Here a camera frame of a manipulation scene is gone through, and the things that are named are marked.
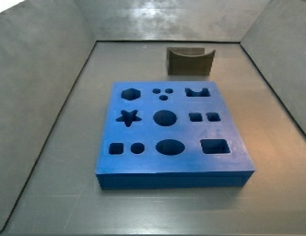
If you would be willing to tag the blue shape-sorting board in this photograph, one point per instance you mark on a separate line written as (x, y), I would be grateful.
(170, 138)

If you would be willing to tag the black curved holder stand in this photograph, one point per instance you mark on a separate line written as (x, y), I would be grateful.
(188, 61)

